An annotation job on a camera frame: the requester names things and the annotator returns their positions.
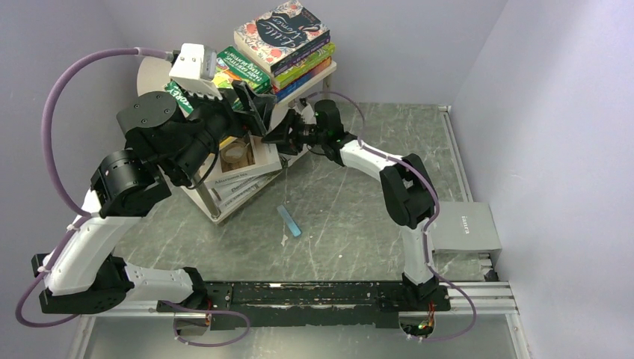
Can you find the purple treehouse book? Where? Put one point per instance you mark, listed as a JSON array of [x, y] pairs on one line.
[[307, 52]]

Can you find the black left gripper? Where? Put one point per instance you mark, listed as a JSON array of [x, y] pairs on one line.
[[257, 108]]

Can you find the brown cover book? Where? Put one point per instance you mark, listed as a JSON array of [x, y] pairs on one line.
[[225, 192]]

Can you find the white tape roll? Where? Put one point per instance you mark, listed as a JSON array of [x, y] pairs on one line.
[[153, 75]]

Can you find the floral Little Women book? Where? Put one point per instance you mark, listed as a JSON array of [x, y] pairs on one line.
[[279, 35]]

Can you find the grey laptop box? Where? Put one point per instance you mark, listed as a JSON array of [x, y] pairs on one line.
[[465, 227]]

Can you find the white palm leaf book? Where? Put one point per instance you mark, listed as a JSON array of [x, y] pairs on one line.
[[234, 202]]

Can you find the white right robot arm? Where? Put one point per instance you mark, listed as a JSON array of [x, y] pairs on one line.
[[410, 199]]

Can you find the green 104-storey treehouse book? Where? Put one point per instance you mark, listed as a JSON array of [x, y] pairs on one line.
[[230, 65]]

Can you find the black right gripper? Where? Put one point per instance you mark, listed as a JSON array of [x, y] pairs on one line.
[[286, 142]]

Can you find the blue orange book in stack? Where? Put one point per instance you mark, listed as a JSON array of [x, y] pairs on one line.
[[282, 93]]

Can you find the white two-tier shelf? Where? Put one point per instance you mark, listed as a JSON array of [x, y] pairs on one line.
[[202, 196]]

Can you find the white magazine with photo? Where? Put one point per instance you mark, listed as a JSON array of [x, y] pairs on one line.
[[242, 159]]

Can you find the light blue glue stick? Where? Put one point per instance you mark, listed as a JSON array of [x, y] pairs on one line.
[[289, 221]]

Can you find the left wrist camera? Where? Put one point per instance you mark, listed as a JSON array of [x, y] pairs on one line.
[[194, 70]]

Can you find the green treehouse book in stack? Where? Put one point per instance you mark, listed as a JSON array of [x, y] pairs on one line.
[[295, 75]]

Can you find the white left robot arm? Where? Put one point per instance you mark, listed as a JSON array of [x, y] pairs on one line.
[[164, 148]]

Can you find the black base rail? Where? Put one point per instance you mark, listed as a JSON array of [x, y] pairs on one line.
[[320, 303]]

